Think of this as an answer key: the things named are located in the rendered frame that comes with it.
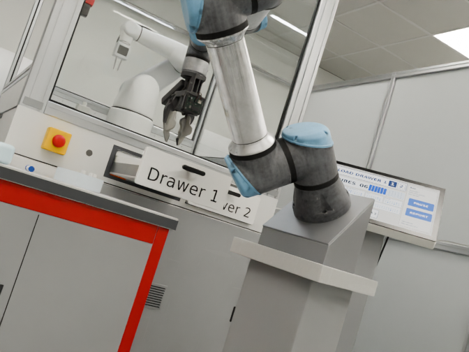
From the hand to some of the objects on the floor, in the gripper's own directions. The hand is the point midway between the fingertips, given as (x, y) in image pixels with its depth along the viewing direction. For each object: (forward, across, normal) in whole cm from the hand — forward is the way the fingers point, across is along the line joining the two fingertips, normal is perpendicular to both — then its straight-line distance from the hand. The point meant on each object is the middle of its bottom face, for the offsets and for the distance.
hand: (172, 139), depth 162 cm
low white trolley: (+96, -40, +1) cm, 104 cm away
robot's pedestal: (+99, +22, -42) cm, 110 cm away
